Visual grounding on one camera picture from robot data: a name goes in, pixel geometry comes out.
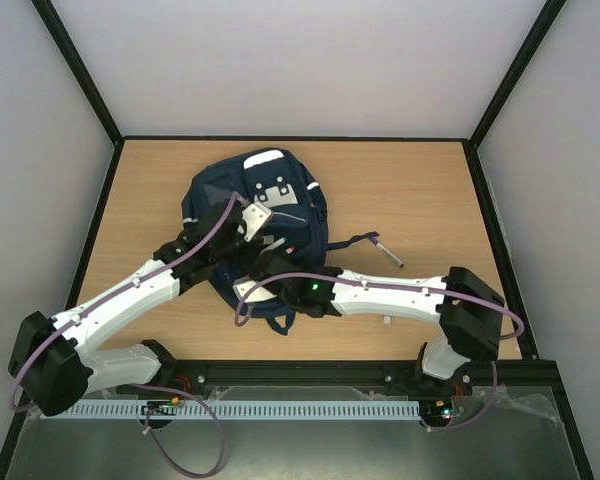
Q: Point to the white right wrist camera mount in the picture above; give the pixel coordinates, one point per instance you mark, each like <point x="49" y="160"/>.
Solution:
<point x="245" y="289"/>

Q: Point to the light blue slotted cable duct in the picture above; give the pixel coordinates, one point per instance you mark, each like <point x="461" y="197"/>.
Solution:
<point x="245" y="410"/>

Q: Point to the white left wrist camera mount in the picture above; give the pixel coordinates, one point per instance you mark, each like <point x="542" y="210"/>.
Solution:
<point x="255" y="216"/>

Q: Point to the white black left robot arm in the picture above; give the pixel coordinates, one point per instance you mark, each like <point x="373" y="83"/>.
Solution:
<point x="57" y="360"/>

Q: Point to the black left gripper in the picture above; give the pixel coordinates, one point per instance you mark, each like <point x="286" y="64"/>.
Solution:
<point x="245" y="259"/>

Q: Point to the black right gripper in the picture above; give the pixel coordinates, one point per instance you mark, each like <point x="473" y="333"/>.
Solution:
<point x="265" y="265"/>

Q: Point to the green capped white marker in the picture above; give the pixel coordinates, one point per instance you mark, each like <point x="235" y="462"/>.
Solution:
<point x="274" y="245"/>

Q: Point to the purple capped white marker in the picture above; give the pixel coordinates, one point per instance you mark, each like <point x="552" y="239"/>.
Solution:
<point x="395" y="259"/>

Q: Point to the black aluminium frame rail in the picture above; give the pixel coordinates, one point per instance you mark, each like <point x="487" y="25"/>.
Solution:
<point x="391" y="377"/>

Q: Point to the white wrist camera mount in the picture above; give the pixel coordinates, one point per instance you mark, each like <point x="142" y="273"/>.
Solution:
<point x="255" y="216"/>
<point x="245" y="289"/>

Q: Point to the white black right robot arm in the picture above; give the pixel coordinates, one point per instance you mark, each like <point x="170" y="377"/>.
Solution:
<point x="467" y="312"/>

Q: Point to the navy blue student backpack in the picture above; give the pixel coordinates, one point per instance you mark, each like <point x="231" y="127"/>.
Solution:
<point x="277" y="179"/>

